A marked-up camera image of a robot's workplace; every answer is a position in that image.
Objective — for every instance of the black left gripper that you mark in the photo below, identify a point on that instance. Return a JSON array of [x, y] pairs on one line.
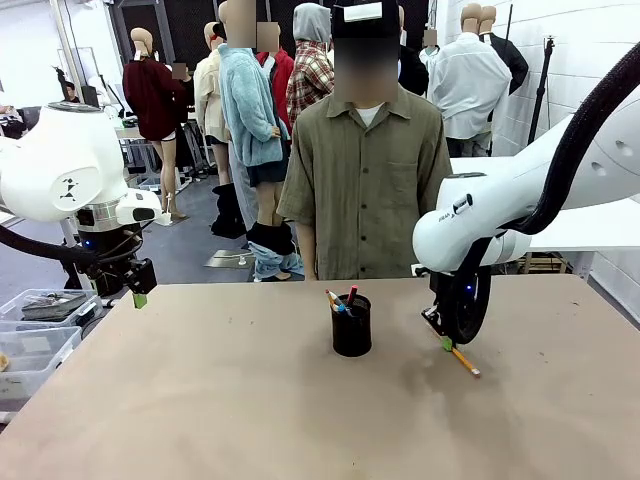
[[107, 250]]

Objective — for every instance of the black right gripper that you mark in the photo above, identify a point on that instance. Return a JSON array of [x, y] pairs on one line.
[[450, 292]]

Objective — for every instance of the blue pen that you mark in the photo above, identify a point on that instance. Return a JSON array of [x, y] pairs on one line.
[[342, 309]]

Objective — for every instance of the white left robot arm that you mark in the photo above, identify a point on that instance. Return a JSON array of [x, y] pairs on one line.
[[60, 165]]

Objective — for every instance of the person's right forearm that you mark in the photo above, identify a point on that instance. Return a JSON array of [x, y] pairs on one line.
[[308, 250]]

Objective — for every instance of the black mesh pen holder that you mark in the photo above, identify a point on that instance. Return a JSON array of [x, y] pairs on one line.
[[351, 335]]

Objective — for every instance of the pale blue floor crate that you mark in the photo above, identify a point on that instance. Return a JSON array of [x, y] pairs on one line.
[[150, 185]]

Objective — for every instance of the dark grey tray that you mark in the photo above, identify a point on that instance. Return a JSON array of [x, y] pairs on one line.
[[52, 306]]

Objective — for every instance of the wooden crate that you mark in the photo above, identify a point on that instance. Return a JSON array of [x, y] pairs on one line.
[[542, 264]]

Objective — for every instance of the clear plastic bin with tray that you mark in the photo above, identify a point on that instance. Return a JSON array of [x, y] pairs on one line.
[[10, 307]]

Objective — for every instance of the grey work table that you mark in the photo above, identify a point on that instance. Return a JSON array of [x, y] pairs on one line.
[[127, 132]]

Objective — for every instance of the person in olive shirt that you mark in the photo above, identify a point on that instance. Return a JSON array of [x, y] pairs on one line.
[[365, 175]]

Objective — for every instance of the mannequin in maroon top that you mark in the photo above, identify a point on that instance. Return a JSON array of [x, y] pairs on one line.
[[150, 100]]

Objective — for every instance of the mannequin in cream jacket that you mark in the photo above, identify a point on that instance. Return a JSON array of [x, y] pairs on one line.
[[207, 95]]

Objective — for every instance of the mannequin in blue fleece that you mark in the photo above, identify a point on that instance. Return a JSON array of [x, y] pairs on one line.
[[247, 110]]

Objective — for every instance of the seated person in black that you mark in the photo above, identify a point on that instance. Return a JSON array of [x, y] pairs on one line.
[[71, 92]]

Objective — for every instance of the mannequin in red jacket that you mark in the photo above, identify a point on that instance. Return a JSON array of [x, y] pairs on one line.
[[281, 75]]

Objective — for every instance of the mannequin in black clothes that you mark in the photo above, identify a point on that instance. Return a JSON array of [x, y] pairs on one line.
[[412, 75]]

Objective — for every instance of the black light stand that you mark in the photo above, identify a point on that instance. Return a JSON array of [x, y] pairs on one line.
[[541, 90]]

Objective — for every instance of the mannequin in plaid shirt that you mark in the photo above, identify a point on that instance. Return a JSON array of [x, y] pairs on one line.
[[310, 75]]

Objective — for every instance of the mannequin in pale top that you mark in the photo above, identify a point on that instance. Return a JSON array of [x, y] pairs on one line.
[[429, 52]]

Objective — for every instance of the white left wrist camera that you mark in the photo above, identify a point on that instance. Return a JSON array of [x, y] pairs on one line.
[[135, 207]]

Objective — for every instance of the metal mannequin base plate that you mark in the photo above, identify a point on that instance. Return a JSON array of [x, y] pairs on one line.
[[225, 260]]

